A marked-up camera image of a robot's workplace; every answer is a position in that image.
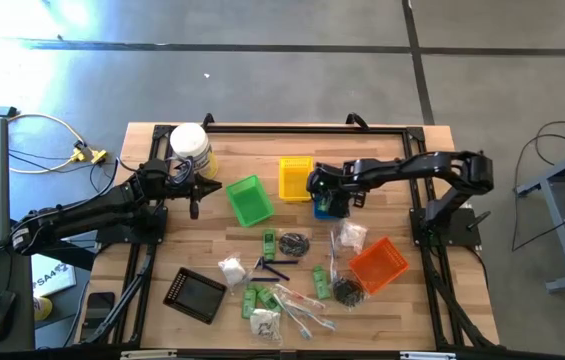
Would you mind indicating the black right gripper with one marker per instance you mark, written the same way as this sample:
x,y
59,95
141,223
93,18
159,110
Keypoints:
x,y
329,180

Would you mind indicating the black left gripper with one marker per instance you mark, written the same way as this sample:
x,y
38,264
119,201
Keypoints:
x,y
182,190

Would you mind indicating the clear bag of white cotton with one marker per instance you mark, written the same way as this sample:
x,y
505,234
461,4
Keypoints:
x,y
232,270
353,234

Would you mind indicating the bagged blue white toothbrush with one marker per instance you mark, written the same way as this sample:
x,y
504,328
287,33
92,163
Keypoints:
x,y
292,314
332,250

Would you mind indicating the snack packet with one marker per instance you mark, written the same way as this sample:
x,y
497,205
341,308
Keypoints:
x,y
302,296

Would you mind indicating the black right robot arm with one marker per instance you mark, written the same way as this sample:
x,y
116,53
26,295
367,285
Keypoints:
x,y
412,167

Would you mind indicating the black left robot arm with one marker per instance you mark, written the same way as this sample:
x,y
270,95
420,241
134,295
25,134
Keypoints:
x,y
87,210

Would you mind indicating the blue plastic basket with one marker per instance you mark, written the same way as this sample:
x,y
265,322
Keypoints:
x,y
321,216

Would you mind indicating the yellow plastic basket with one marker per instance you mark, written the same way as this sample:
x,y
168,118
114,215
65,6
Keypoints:
x,y
293,180

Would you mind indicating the green plastic basket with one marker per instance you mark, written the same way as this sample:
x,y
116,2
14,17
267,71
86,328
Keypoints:
x,y
249,202

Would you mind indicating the Lysol wipes canister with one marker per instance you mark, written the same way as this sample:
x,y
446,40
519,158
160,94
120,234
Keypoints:
x,y
189,140

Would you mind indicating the orange plastic basket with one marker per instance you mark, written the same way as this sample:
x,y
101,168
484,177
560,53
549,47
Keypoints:
x,y
379,265

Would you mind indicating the black plastic basket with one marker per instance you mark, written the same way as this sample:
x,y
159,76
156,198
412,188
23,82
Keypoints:
x,y
194,295

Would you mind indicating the white printed booklet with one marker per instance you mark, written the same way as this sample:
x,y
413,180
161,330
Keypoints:
x,y
54,277

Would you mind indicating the dark side desk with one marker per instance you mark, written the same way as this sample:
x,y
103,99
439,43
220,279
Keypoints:
x,y
17,280

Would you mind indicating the grey metal stand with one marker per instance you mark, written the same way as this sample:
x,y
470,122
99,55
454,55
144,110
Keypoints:
x,y
557,220

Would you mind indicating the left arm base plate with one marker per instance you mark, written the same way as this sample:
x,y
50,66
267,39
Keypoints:
x,y
157,225

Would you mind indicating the black aluminium table frame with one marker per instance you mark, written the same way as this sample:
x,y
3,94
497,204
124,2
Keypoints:
x,y
312,129

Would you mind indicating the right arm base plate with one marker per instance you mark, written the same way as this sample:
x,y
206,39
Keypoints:
x,y
462,235

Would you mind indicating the white edge bracket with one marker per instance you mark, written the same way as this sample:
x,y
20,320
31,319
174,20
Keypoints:
x,y
148,355
427,356

